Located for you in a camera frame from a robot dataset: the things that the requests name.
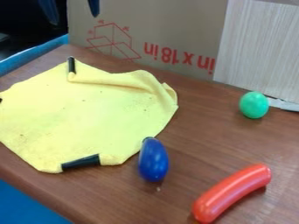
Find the blue toy eggplant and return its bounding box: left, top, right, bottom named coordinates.
left=137, top=136, right=171, bottom=184

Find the yellow cloth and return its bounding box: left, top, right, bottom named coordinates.
left=0, top=56, right=180, bottom=174

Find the white board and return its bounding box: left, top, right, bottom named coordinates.
left=212, top=0, right=299, bottom=105

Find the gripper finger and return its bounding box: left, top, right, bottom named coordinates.
left=37, top=0, right=61, bottom=26
left=86, top=0, right=102, bottom=18

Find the grey tape strip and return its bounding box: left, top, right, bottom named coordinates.
left=267, top=97, right=299, bottom=113

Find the red toy sausage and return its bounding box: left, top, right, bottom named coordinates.
left=190, top=163, right=274, bottom=224

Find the cardboard box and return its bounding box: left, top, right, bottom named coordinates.
left=65, top=0, right=231, bottom=81

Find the green toy ball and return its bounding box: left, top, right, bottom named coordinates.
left=238, top=91, right=271, bottom=120

